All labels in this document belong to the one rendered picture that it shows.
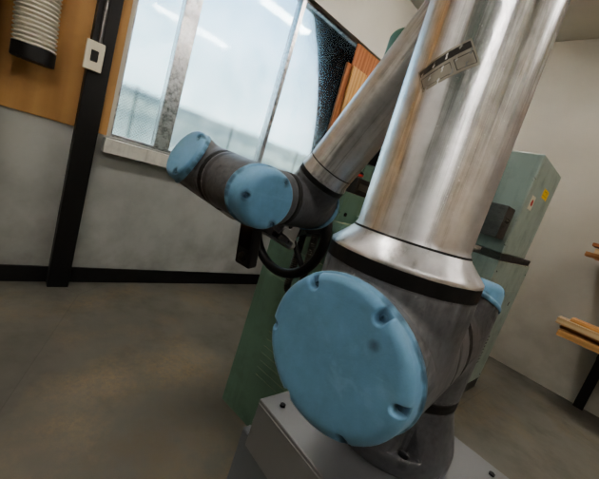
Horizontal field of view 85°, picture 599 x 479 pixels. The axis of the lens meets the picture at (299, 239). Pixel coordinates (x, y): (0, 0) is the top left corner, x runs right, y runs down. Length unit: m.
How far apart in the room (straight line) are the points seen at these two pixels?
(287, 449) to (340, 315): 0.27
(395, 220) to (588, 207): 3.08
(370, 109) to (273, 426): 0.47
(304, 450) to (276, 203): 0.32
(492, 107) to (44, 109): 1.96
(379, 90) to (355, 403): 0.41
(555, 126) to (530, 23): 3.22
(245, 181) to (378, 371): 0.29
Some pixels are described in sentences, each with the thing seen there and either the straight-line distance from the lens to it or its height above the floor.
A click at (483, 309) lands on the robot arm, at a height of 0.87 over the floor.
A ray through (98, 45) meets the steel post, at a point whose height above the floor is 1.26.
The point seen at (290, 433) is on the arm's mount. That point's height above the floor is 0.63.
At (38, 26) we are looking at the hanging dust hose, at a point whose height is 1.22.
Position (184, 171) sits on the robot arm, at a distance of 0.54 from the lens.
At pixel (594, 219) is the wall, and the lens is 3.32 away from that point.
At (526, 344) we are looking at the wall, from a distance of 3.38.
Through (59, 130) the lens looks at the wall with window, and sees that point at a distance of 2.09.
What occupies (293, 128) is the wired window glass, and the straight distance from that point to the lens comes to 2.74.
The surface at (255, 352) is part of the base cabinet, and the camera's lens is 1.32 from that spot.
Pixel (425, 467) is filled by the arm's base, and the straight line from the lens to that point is 0.53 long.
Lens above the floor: 0.95
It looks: 10 degrees down
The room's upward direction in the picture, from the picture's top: 18 degrees clockwise
